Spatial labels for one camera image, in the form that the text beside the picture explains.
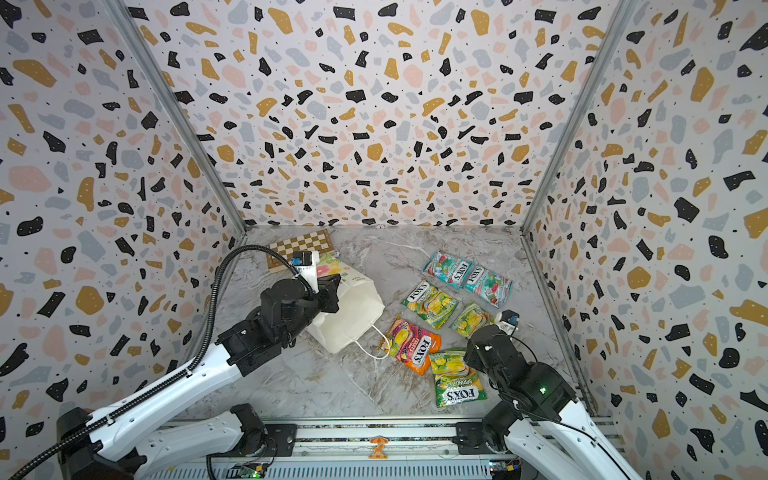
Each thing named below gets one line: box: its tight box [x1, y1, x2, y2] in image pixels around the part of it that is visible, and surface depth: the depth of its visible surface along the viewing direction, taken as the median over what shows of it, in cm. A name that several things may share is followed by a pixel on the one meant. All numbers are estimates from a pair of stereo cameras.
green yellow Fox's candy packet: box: [401, 281, 460, 331], surface depth 99 cm
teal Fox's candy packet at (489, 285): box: [464, 264, 513, 309], surface depth 104 cm
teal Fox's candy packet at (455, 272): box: [422, 250, 475, 290], surface depth 108 cm
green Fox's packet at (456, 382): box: [429, 349, 488, 408], surface depth 83 cm
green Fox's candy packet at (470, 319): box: [448, 303, 496, 340], surface depth 94 cm
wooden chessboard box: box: [268, 229, 335, 270], surface depth 115 cm
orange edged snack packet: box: [379, 314, 442, 376], surface depth 89 cm
